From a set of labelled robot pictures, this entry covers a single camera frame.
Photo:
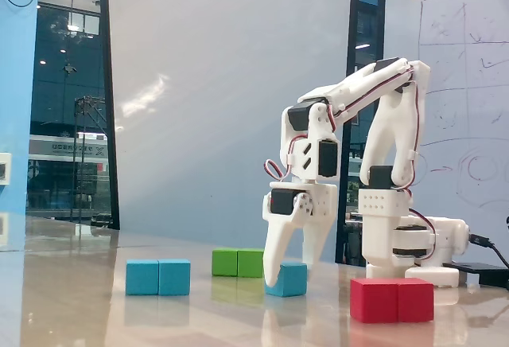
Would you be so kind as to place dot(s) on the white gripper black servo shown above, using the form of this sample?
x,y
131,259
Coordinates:
x,y
323,200

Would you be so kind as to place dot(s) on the small blue cube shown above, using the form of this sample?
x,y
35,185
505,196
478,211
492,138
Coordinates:
x,y
292,281

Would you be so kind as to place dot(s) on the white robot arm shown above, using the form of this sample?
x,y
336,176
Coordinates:
x,y
397,124

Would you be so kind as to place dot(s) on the long green block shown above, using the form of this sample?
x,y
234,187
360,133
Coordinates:
x,y
238,263

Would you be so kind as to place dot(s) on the long red block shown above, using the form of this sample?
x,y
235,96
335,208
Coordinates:
x,y
391,301

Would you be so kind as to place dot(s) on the long blue block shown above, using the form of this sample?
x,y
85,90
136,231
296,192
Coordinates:
x,y
158,277

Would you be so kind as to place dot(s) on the flat black box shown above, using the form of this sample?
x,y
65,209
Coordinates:
x,y
477,271

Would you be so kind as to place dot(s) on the whiteboard with marker drawings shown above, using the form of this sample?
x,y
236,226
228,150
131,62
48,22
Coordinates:
x,y
469,64

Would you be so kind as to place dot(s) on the black window frame post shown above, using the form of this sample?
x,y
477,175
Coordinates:
x,y
111,124

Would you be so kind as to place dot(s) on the white wall switch panel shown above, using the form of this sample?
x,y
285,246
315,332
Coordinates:
x,y
5,168

